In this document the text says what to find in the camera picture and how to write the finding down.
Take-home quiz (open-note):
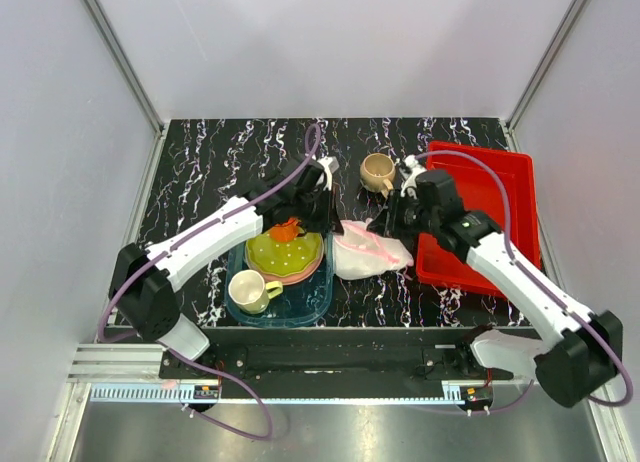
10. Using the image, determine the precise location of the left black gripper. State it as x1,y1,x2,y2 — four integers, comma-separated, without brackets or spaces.
293,184,344,235

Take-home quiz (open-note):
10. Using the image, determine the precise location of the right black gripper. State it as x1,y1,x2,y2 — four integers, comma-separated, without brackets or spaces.
366,189,439,241

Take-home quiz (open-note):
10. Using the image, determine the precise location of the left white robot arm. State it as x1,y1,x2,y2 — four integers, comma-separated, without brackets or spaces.
109,155,342,378

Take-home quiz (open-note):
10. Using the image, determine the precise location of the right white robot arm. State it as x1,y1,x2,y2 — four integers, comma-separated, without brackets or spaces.
367,170,623,408

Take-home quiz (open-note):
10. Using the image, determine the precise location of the orange cup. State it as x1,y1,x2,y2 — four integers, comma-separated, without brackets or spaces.
268,217,305,243

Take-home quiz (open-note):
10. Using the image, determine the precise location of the pink plate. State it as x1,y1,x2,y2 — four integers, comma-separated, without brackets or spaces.
244,252,324,286

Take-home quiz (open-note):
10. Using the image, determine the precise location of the beige ceramic mug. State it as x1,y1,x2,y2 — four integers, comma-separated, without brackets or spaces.
360,153,396,198

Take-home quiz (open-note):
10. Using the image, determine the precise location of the yellow-green dotted plate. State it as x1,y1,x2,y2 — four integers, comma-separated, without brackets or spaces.
245,233,324,277

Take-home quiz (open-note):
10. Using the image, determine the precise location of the red plastic bin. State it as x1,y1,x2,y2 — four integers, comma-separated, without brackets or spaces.
415,141,541,297

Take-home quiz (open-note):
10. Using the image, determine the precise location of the teal transparent tray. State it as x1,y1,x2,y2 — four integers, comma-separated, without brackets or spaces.
224,233,334,329

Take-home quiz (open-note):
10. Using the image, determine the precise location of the pale yellow mug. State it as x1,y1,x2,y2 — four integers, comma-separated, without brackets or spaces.
228,270,284,315

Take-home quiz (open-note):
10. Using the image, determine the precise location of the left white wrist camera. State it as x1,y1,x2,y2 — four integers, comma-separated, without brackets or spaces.
317,156,339,190

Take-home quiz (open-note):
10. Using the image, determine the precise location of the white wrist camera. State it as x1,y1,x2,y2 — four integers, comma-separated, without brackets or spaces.
317,156,339,190
396,155,427,197

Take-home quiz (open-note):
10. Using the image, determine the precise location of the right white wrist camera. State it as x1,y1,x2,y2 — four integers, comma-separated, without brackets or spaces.
396,155,427,197

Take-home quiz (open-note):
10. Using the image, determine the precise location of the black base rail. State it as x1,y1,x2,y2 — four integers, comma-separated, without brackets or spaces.
158,326,531,402

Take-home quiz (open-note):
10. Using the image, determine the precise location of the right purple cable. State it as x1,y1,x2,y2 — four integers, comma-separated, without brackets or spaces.
414,150,634,408

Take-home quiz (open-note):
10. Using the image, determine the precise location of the purple cable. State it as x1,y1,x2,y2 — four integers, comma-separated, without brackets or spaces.
97,124,322,441
414,150,634,408

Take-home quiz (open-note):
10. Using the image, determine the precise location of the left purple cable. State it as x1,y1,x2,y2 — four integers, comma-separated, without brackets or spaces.
97,124,322,441

